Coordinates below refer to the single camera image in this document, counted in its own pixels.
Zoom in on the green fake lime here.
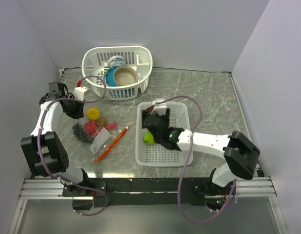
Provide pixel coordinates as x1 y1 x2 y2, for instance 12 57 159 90
143 132 155 145

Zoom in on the yellow fake lemon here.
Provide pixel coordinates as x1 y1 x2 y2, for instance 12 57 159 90
86 108 100 121

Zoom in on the dark fake grapes bunch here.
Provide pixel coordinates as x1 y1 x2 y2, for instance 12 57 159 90
72 122 93 143

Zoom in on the red fake apple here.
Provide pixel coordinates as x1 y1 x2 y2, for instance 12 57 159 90
84 120 97 134

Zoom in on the brown fake potato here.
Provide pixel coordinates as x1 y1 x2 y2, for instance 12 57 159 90
94 117 108 128

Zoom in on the clear zip top bag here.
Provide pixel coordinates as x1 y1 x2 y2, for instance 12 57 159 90
90 125 130 162

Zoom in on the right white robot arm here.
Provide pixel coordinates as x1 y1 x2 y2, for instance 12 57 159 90
142 108 260 195

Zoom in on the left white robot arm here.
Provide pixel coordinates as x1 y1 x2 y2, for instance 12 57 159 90
20 82 92 196

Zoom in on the white perforated rectangular basket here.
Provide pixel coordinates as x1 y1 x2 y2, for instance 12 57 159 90
135 101 190 167

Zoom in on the beige ceramic bowl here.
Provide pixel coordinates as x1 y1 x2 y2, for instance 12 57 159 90
113 66 138 86

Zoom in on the blue scalloped plate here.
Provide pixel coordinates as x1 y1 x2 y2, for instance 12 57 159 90
104 68 117 87

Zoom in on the white round dish rack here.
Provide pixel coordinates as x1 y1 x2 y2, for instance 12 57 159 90
81 46 153 100

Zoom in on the blue floral white bowl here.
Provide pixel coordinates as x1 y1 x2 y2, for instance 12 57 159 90
107 55 126 68

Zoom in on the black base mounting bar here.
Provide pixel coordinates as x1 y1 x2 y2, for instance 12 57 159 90
60 177 234 212

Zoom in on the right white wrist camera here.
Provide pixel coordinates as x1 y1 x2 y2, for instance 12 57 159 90
150 98 167 116

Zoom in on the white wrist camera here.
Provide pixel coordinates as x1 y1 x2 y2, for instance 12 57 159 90
73 86 89 101
150 98 167 116

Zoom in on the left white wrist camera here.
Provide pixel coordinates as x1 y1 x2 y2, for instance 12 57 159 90
73 86 89 101

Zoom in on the aluminium frame rail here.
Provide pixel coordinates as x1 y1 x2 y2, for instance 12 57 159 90
19 177 277 200

